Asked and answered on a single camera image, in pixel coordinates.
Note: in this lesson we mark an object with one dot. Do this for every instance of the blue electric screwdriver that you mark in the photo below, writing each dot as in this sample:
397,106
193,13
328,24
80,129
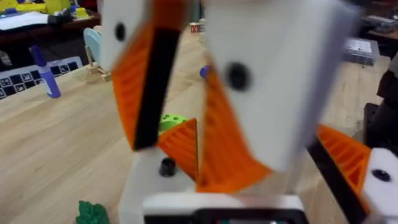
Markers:
46,76

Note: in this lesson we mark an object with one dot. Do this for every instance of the white paper sheet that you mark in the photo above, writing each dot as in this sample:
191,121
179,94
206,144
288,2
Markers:
21,20

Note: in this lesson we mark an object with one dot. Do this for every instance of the finger of the white orange right gripper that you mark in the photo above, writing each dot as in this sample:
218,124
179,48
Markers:
133,77
273,93

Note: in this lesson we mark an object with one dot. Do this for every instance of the green disc with holes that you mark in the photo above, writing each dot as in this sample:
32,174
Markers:
169,122

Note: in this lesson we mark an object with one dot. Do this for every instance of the grey flat box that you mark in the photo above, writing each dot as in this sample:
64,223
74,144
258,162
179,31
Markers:
359,49

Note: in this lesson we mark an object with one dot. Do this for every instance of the pale blue plate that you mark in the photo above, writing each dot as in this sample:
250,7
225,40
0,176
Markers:
92,42

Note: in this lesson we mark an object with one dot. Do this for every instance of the small purple toy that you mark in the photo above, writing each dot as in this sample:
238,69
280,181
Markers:
203,71

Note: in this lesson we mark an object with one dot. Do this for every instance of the black white checker board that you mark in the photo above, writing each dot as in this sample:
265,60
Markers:
21,79

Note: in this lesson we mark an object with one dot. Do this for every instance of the small wooden peg rack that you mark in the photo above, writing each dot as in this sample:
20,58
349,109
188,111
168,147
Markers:
99,70

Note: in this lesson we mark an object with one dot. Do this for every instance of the yellow toy blocks heap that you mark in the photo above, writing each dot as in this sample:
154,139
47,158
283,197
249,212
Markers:
37,6

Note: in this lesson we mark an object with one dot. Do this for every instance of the bare white left gripper left finger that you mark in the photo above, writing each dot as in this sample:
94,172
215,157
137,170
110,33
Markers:
146,177

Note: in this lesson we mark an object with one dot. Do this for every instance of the white orange left gripper right finger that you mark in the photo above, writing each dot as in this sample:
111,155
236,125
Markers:
377,189

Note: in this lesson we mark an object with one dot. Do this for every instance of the green vegetable toy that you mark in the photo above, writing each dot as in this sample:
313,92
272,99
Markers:
91,214

